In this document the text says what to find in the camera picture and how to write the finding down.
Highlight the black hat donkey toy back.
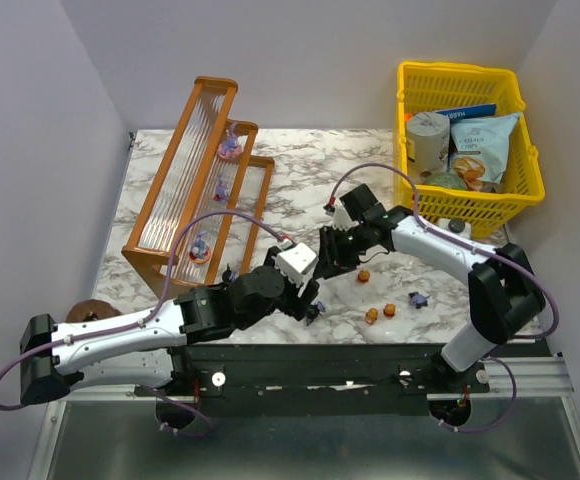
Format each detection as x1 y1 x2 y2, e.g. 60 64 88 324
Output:
305 301 326 326

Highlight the black hat donkey toy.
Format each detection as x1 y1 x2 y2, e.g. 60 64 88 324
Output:
221 264 239 284
305 301 326 326

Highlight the orange bear toy back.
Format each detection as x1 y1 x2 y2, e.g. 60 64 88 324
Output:
357 269 370 283

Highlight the orange bear toy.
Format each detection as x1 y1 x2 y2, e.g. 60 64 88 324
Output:
383 303 396 318
357 269 370 283
364 308 379 325

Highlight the black hat donkey toy front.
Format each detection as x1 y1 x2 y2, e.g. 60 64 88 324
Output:
221 264 239 284

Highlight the purple donkey red base toy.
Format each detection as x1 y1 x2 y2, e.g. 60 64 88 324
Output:
213 172 230 204

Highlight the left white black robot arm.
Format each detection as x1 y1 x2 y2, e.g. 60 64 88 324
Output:
20 243 319 406

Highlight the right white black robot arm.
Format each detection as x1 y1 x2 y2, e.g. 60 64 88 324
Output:
313 184 546 373

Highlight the brown tiered acrylic shelf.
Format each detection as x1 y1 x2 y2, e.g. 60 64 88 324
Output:
122 76 275 297

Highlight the orange bear toy front left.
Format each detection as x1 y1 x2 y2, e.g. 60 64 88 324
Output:
364 308 379 325

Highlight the orange bear toy front right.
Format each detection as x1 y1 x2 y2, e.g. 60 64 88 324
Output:
383 303 396 318

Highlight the white bottle grey cap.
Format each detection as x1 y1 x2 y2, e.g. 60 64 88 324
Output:
437 218 472 240

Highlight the green round item in basket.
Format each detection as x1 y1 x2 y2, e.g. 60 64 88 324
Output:
423 172 467 191

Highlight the grey cylindrical canister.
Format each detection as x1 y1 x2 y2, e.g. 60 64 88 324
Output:
405 112 450 173

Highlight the light blue chips bag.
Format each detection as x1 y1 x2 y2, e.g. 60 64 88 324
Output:
449 112 521 191

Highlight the dark blue box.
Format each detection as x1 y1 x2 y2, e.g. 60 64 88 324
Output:
436 103 497 123

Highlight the brown topped white roll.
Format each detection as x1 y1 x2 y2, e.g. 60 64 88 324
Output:
65 299 121 323

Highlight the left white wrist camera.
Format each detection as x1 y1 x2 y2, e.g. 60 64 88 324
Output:
274 236 318 287

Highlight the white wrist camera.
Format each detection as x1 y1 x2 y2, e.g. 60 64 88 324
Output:
324 198 356 231
274 236 318 287

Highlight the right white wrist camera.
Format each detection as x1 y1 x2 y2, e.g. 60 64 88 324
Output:
324 198 356 231

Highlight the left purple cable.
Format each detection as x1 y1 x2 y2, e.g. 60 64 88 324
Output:
0 210 291 438

